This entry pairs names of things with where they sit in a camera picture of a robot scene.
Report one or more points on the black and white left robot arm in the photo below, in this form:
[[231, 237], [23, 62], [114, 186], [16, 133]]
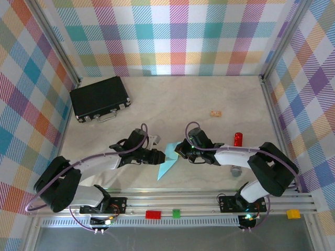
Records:
[[60, 183]]

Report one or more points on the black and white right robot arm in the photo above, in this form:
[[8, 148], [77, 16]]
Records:
[[269, 167]]

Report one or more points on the black controller board with LED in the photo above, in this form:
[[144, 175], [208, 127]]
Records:
[[248, 221], [103, 223]]

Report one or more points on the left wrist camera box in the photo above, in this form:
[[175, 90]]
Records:
[[154, 139]]

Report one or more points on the small orange cracker piece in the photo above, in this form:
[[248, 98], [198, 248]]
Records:
[[216, 113]]

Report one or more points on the aluminium corner post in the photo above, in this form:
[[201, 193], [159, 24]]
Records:
[[56, 39], [285, 39]]

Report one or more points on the light blue paper sheet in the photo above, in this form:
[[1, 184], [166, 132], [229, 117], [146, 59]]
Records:
[[167, 167]]

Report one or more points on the aluminium side rail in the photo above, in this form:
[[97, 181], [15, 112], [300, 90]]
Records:
[[278, 130]]

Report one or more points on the yellow toy brick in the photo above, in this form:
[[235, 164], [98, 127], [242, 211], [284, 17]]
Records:
[[293, 214]]

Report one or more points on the aluminium mounting rail frame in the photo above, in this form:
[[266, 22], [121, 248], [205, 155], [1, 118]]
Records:
[[183, 202]]

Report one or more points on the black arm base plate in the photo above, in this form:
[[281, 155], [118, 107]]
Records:
[[119, 205], [227, 204]]

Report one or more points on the green toy brick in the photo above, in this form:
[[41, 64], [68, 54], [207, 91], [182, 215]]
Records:
[[176, 213]]

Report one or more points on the red toy brick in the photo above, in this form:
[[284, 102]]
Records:
[[153, 214]]

